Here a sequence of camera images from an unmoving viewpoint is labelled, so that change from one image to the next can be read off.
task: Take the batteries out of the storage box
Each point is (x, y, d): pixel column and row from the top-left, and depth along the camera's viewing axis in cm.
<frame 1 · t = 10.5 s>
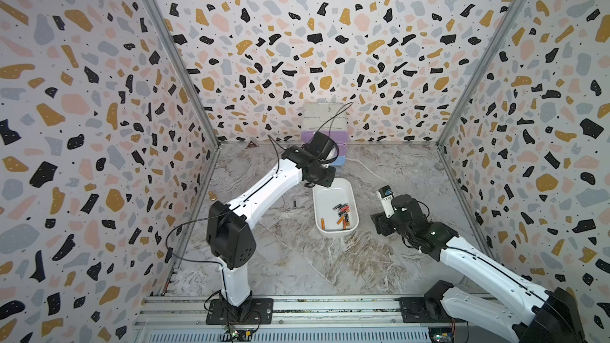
left hand: (330, 177, 83), fingers open
right hand: (380, 212, 82), fingers open
white plastic storage tray: (336, 208, 99), on the table
small red triangle marker: (251, 145, 123), on the table
orange battery: (341, 219, 97), on the table
small orange battery: (322, 223, 96), on the table

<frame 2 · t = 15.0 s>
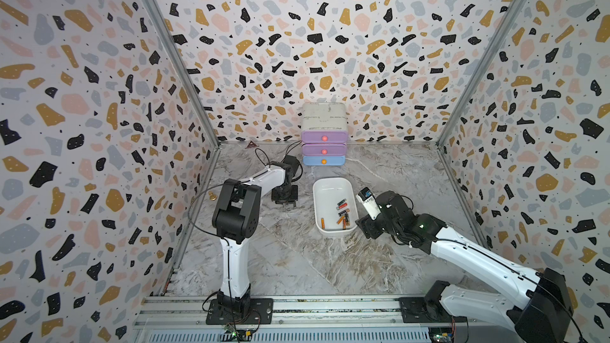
left hand: (291, 200, 99), fingers open
right hand: (363, 216, 80), fingers open
the named things where they were.

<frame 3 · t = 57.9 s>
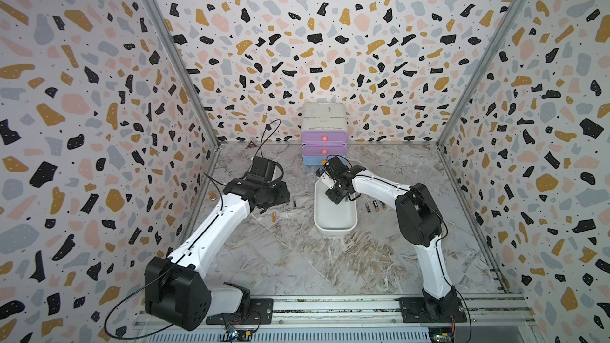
left hand: (288, 194, 82), fingers open
right hand: (334, 192, 100), fingers open
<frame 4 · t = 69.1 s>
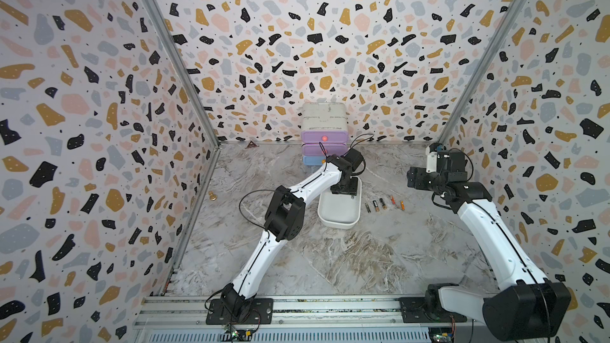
left hand: (354, 191, 97), fingers open
right hand: (419, 173, 81), fingers open
red orange battery: (393, 201, 102), on the table
